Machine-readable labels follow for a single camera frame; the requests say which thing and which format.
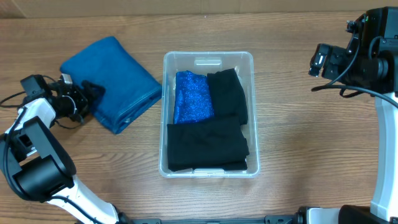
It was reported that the blue terry towel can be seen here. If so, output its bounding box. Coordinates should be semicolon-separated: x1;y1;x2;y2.
60;36;162;134

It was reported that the blue sequin cloth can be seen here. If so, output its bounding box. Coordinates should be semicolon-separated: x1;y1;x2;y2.
174;70;214;124

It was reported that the black cloth long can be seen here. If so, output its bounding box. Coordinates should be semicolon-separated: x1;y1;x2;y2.
207;68;248;125

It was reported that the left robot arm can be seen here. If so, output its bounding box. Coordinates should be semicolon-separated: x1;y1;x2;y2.
1;74;131;223

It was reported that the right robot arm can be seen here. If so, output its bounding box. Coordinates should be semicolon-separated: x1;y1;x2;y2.
292;6;397;223

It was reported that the clear plastic container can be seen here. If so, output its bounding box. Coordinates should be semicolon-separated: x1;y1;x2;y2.
159;51;261;178

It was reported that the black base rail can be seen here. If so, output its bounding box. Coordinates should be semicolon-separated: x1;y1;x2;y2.
118;213;306;224

